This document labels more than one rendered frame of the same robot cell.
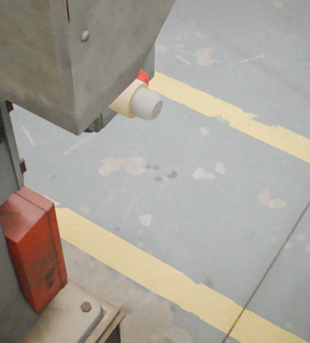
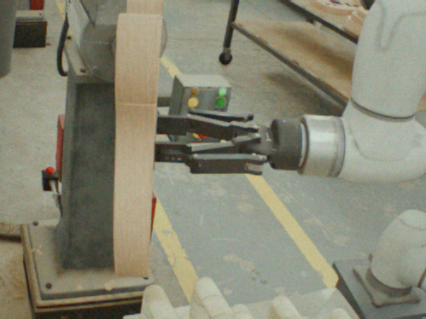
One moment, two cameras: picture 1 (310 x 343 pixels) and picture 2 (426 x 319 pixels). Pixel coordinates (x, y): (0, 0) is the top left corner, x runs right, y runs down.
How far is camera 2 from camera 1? 1.05 m
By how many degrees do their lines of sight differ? 30
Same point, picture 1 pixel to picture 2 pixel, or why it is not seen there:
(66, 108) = (95, 22)
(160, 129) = (277, 258)
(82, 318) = (139, 280)
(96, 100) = (102, 25)
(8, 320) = (103, 248)
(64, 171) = (205, 246)
